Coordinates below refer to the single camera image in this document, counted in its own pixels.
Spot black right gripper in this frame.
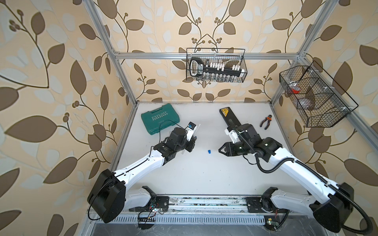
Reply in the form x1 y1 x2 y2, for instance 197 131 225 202
218 141 252 156

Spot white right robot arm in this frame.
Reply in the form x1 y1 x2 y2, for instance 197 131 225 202
219 122 353 233

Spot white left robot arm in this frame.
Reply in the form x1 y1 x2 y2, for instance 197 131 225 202
87 123 196 223

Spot black flat tool case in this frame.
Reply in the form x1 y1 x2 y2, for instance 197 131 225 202
219 107 241 132

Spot green plastic tool case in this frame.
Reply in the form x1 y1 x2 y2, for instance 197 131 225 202
141 104 180 135

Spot orange black pliers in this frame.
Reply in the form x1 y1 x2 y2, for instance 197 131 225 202
259 115 272 130

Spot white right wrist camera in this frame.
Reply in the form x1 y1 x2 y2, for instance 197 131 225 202
225 128 240 144

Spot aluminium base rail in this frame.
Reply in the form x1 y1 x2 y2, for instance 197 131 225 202
85 194 331 226

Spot black wire basket rear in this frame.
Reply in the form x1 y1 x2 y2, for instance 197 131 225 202
186 47 248 83

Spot black wire basket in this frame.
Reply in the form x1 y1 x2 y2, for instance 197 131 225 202
186 47 248 83
279 61 358 128

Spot aluminium frame rear crossbar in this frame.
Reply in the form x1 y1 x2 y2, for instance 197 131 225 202
113 52 300 61

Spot black wire basket right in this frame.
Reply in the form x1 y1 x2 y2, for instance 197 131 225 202
279 61 358 128

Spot black corrugated cable right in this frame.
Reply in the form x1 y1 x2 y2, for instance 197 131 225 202
227 117 374 235

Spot aluminium frame post left rear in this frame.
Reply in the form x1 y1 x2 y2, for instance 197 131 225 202
83 1 137 107

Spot aluminium frame post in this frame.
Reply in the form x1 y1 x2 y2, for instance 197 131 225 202
270 0 339 107
83 1 137 107

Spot aluminium frame post right rear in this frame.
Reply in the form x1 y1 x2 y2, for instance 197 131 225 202
270 0 339 107

